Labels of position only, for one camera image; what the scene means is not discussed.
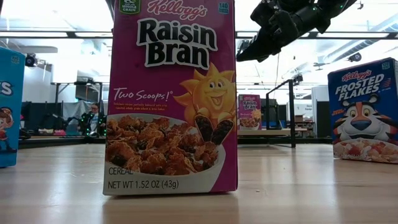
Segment dark monitor on stand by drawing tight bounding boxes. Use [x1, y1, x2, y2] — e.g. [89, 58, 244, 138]
[74, 81, 104, 103]

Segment Raisin Bran cereal box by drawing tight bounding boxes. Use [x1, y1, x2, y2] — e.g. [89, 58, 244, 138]
[102, 0, 239, 197]
[238, 94, 262, 131]

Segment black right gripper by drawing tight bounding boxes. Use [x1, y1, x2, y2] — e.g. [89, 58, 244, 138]
[236, 0, 330, 62]

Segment Rice Krispies cereal box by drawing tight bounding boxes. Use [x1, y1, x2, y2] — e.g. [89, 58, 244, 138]
[0, 46, 26, 169]

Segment black aluminium table frame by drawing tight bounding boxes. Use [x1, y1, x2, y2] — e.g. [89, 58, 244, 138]
[0, 30, 398, 149]

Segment person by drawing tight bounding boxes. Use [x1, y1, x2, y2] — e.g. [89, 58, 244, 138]
[86, 102, 108, 138]

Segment wooden shelf black metal legs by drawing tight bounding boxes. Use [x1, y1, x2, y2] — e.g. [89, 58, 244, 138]
[238, 79, 308, 149]

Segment Frosted Flakes cereal box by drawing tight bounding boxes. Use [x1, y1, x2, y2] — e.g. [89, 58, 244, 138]
[327, 57, 398, 165]

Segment grey draped cloth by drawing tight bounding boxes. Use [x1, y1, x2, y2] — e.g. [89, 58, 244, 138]
[62, 100, 94, 125]

